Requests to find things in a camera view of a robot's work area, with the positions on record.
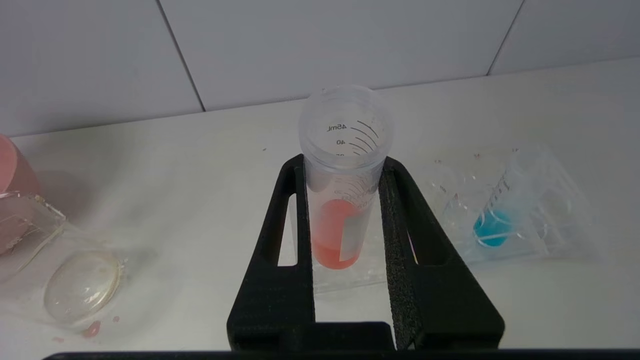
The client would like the clear glass beaker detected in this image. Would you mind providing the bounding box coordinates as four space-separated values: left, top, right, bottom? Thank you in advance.
0 192 126 332

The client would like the clear acrylic test tube rack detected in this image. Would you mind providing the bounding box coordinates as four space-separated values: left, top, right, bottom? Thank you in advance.
311 145 608 296

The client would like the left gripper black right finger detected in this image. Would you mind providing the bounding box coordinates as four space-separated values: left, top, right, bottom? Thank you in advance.
378 156 505 351

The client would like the test tube with blue pigment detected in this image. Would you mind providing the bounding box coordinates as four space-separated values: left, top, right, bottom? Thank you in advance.
472 149 553 249

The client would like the pink plastic bowl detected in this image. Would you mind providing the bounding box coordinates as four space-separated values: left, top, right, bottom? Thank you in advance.
0 134 42 256

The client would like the test tube with red pigment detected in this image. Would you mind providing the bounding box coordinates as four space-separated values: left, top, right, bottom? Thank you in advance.
298 84 394 271

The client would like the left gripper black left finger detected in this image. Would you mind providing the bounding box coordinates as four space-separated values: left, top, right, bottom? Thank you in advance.
226 154 317 351

